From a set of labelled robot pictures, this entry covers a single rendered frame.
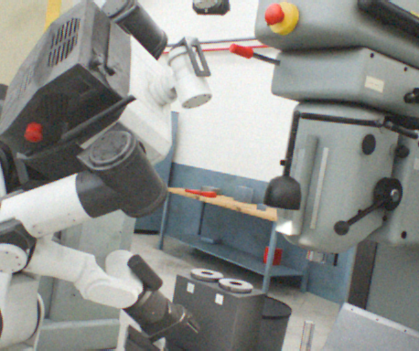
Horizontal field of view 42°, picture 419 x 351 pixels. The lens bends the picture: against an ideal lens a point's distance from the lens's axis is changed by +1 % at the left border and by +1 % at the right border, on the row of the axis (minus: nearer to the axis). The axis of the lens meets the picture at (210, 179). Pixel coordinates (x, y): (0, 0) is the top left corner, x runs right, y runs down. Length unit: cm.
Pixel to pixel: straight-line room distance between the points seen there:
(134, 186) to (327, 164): 41
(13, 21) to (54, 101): 161
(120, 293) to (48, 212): 26
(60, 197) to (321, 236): 53
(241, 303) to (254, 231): 593
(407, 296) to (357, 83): 69
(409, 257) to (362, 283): 16
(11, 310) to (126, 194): 50
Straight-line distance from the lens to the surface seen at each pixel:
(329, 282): 651
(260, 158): 734
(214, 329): 143
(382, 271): 160
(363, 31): 107
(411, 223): 130
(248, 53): 115
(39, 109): 106
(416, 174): 129
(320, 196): 114
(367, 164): 116
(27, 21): 266
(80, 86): 101
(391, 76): 116
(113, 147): 94
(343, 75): 110
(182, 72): 109
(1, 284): 133
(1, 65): 260
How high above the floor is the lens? 149
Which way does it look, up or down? 3 degrees down
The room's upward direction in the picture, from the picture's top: 9 degrees clockwise
